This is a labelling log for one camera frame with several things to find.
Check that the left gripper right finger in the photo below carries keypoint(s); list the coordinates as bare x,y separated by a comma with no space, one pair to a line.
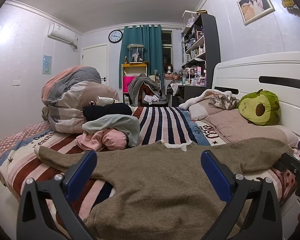
263,220

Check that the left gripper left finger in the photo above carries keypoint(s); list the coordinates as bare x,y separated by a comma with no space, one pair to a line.
34,218

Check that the brown knit sweater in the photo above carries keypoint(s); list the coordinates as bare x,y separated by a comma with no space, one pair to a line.
164,193

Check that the chair with grey clothes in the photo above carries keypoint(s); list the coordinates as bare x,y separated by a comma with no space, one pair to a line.
143,91

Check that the striped fleece bed blanket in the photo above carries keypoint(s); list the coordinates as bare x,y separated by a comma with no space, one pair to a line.
18,160

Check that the green avocado plush toy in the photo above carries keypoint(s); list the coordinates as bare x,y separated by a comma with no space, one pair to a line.
260,108

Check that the pink garment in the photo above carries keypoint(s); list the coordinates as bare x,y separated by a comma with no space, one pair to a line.
111,139

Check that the pink knitted pillow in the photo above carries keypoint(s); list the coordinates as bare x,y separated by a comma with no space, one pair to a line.
232,127

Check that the black garment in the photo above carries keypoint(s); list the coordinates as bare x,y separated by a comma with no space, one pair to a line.
94,112

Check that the white bed headboard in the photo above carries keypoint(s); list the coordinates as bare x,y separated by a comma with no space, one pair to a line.
276,72

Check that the grey-green garment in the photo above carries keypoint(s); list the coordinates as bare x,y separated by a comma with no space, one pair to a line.
127,124

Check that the crumpled floral pink blanket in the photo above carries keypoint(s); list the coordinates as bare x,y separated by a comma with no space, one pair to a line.
210,102

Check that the folded pink grey duvet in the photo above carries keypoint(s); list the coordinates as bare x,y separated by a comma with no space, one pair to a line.
65,95

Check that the cream white garment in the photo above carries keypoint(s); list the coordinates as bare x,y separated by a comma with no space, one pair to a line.
103,101

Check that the black desk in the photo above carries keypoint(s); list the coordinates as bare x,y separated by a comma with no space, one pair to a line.
178,93

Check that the white door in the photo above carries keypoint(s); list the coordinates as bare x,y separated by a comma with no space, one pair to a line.
97,56

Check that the black bookshelf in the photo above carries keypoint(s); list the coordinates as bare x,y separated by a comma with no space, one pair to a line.
201,45

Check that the glass display case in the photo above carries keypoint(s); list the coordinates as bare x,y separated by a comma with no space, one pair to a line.
135,53

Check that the mannequin head with wig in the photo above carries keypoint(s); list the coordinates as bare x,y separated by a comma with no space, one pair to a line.
168,68

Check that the white air conditioner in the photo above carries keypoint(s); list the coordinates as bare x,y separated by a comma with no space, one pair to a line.
62,34

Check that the white wall switch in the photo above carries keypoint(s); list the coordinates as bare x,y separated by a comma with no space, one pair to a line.
15,83

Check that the blue wall poster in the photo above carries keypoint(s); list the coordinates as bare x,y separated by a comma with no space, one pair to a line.
47,65

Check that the framed wall photo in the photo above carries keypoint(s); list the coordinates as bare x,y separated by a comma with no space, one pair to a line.
252,10

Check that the round black wall clock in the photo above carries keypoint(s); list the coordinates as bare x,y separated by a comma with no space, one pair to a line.
115,36

